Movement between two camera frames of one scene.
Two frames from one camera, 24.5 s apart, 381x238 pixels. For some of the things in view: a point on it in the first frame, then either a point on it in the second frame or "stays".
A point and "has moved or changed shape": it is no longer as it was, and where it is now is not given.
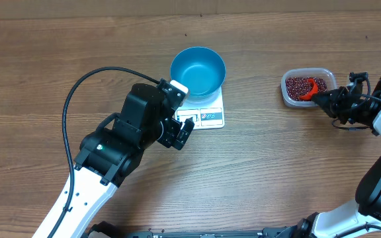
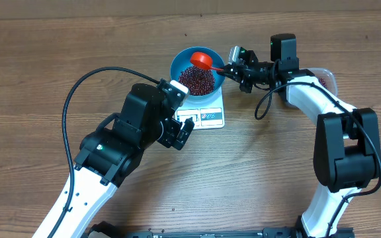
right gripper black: [333, 106] -> [248, 83]
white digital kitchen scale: [209, 115] stays
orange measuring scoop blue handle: [314, 90] has moved or changed shape
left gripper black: [170, 139] stays
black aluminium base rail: [267, 233] stays
